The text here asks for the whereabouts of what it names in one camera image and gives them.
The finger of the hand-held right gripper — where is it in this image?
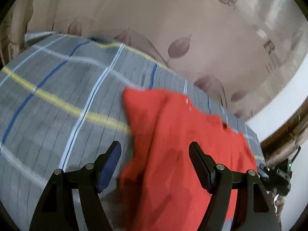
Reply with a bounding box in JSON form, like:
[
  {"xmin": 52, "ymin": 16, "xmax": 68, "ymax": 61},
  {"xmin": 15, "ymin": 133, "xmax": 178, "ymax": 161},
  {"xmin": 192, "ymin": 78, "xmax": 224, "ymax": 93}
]
[{"xmin": 259, "ymin": 164, "xmax": 270, "ymax": 180}]

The grey plaid bed sheet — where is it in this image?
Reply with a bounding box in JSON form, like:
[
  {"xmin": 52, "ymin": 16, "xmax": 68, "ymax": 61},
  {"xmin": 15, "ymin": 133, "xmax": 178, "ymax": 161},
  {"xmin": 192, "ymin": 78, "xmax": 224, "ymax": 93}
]
[{"xmin": 0, "ymin": 31, "xmax": 265, "ymax": 231}]

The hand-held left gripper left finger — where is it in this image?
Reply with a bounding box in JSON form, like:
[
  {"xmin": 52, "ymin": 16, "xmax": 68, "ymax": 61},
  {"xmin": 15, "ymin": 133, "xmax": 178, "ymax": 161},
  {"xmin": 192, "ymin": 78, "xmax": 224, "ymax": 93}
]
[{"xmin": 29, "ymin": 141, "xmax": 122, "ymax": 231}]

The brown wooden door frame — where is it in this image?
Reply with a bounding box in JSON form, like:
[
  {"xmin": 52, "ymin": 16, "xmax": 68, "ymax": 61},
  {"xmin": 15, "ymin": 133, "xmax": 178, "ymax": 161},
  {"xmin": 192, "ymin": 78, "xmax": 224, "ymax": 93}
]
[{"xmin": 260, "ymin": 106, "xmax": 308, "ymax": 152}]

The person's right hand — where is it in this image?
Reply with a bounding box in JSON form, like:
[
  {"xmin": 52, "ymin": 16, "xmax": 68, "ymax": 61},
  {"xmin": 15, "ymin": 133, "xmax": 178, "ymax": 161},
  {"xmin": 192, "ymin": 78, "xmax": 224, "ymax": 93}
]
[{"xmin": 268, "ymin": 190, "xmax": 286, "ymax": 218}]

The beige leaf print curtain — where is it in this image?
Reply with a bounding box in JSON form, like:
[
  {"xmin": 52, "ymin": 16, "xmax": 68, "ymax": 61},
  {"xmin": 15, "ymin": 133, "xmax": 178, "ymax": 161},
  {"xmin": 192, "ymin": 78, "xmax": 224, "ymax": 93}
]
[{"xmin": 0, "ymin": 0, "xmax": 308, "ymax": 123}]

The red knit sweater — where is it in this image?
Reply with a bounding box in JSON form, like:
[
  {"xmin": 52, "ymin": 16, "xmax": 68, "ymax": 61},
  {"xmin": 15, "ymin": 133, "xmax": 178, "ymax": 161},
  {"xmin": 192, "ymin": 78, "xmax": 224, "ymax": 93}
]
[{"xmin": 119, "ymin": 88, "xmax": 259, "ymax": 231}]

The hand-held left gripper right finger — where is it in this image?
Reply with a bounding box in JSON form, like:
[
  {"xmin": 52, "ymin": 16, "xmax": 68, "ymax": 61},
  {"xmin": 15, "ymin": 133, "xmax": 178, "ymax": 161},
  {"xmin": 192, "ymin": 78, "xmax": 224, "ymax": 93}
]
[{"xmin": 188, "ymin": 141, "xmax": 282, "ymax": 231}]

